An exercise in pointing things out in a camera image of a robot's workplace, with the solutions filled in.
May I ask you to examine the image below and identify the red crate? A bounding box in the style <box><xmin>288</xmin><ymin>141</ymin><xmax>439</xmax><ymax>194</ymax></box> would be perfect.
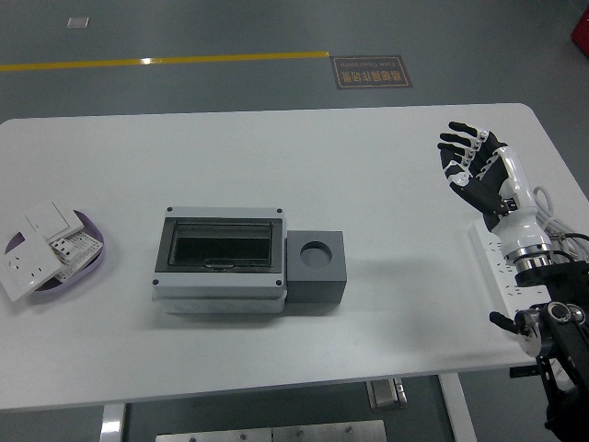
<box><xmin>569</xmin><ymin>6</ymin><xmax>589</xmax><ymax>59</ymax></box>

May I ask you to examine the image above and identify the dark floor sign orange text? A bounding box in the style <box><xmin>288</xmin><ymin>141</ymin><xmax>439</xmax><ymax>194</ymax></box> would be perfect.
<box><xmin>329</xmin><ymin>54</ymin><xmax>414</xmax><ymax>91</ymax></box>

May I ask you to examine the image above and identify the grey box with clear lid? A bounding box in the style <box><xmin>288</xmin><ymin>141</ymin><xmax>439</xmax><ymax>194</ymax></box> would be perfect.
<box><xmin>151</xmin><ymin>205</ymin><xmax>289</xmax><ymax>316</ymax></box>

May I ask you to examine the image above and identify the white perforated socket module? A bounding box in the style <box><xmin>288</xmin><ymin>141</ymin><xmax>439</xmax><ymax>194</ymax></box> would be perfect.
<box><xmin>46</xmin><ymin>229</ymin><xmax>103</xmax><ymax>283</ymax></box>

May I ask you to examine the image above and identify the white wall switch plate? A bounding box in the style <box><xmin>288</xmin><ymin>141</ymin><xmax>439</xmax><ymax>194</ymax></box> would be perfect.
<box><xmin>12</xmin><ymin>199</ymin><xmax>87</xmax><ymax>241</ymax></box>

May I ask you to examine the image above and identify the yellow floor tape line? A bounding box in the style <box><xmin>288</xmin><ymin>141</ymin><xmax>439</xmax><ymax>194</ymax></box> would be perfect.
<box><xmin>0</xmin><ymin>50</ymin><xmax>331</xmax><ymax>74</ymax></box>

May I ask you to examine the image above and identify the white table leg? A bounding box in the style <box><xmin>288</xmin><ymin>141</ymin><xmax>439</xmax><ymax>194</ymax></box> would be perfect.
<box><xmin>98</xmin><ymin>403</ymin><xmax>127</xmax><ymax>442</ymax></box>
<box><xmin>436</xmin><ymin>372</ymin><xmax>478</xmax><ymax>442</ymax></box>

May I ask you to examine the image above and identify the grey cube with round hole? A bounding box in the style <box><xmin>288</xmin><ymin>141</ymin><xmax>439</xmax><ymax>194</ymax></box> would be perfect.
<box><xmin>284</xmin><ymin>229</ymin><xmax>348</xmax><ymax>307</ymax></box>

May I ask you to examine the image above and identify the white power strip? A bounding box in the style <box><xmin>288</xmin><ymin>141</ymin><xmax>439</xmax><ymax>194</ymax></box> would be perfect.
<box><xmin>468</xmin><ymin>217</ymin><xmax>549</xmax><ymax>320</ymax></box>

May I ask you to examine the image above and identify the grey metal table bracket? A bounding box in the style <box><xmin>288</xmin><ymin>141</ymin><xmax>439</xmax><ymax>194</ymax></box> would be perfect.
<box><xmin>365</xmin><ymin>378</ymin><xmax>409</xmax><ymax>412</ymax></box>

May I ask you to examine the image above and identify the white wall socket plate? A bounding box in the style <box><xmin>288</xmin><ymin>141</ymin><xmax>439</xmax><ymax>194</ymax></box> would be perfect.
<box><xmin>0</xmin><ymin>231</ymin><xmax>64</xmax><ymax>303</ymax></box>

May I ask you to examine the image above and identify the purple tray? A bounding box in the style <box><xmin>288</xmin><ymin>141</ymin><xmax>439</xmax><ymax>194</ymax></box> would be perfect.
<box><xmin>4</xmin><ymin>209</ymin><xmax>108</xmax><ymax>306</ymax></box>

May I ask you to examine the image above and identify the grey metal base plate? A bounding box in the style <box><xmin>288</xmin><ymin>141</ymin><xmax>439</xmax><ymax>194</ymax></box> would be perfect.
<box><xmin>155</xmin><ymin>419</ymin><xmax>388</xmax><ymax>442</ymax></box>

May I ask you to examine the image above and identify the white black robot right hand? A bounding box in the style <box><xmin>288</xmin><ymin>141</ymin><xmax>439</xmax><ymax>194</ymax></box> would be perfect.
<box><xmin>436</xmin><ymin>120</ymin><xmax>554</xmax><ymax>260</ymax></box>

